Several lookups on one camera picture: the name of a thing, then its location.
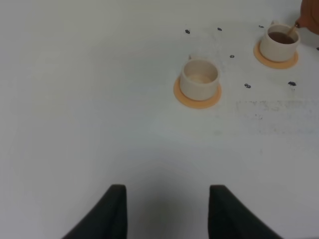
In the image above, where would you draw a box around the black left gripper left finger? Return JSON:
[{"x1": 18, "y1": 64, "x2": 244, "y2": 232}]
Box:
[{"x1": 64, "y1": 185, "x2": 128, "y2": 239}]

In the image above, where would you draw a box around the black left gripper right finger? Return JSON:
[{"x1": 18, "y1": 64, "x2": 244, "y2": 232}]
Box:
[{"x1": 208, "y1": 185, "x2": 281, "y2": 239}]

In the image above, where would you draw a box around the brown clay teapot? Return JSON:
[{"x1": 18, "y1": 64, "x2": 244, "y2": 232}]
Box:
[{"x1": 295, "y1": 0, "x2": 319, "y2": 35}]

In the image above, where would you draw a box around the orange coaster left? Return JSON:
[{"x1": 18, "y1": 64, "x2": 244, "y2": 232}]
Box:
[{"x1": 173, "y1": 77, "x2": 222, "y2": 109}]

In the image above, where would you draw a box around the orange coaster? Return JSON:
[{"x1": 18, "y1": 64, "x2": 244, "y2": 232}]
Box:
[
  {"x1": 253, "y1": 41, "x2": 299, "y2": 70},
  {"x1": 173, "y1": 77, "x2": 222, "y2": 109}
]

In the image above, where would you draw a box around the white teacup left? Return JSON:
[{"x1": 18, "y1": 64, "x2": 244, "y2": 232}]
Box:
[{"x1": 179, "y1": 58, "x2": 220, "y2": 101}]

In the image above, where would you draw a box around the white teacup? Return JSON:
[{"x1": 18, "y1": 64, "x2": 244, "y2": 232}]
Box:
[
  {"x1": 260, "y1": 21, "x2": 301, "y2": 62},
  {"x1": 179, "y1": 58, "x2": 220, "y2": 101}
]

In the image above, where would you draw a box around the orange coaster centre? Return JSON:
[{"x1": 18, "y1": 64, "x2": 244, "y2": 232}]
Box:
[{"x1": 253, "y1": 41, "x2": 299, "y2": 70}]

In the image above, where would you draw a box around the white teacup centre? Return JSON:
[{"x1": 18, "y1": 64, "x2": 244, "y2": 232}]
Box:
[{"x1": 260, "y1": 21, "x2": 301, "y2": 62}]

